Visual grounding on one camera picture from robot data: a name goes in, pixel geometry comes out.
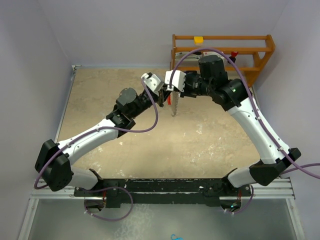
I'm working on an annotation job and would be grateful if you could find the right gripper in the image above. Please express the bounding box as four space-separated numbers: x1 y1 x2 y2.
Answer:
174 73 214 99

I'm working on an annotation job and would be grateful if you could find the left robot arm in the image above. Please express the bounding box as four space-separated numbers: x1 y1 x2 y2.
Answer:
34 87 170 196

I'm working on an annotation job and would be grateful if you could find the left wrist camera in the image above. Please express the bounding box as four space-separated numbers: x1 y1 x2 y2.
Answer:
141 72 164 96

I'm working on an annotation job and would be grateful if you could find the yellow block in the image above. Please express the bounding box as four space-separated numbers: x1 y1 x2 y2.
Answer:
193 36 204 46

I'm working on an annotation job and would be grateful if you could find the red grey key holder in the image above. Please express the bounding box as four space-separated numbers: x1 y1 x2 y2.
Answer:
167 91 179 117

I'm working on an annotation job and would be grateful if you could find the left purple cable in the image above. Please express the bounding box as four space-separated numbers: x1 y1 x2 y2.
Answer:
33 78 160 221

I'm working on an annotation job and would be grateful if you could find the wooden shelf rack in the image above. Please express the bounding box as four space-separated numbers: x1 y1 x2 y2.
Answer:
170 34 276 88

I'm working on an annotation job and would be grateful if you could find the purple cable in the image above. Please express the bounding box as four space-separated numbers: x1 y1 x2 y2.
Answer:
33 78 160 221
168 47 320 216

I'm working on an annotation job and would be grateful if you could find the blue object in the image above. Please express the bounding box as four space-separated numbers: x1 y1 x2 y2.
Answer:
170 234 184 240

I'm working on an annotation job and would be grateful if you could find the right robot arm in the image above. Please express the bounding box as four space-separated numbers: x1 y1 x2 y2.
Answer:
180 55 302 196

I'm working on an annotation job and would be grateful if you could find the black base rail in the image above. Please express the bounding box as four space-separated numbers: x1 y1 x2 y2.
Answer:
74 178 251 208

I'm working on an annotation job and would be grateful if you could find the white cardboard box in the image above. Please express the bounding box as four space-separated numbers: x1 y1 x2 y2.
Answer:
202 51 223 58

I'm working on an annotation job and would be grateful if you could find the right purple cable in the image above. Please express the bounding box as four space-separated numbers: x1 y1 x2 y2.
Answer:
168 47 320 216

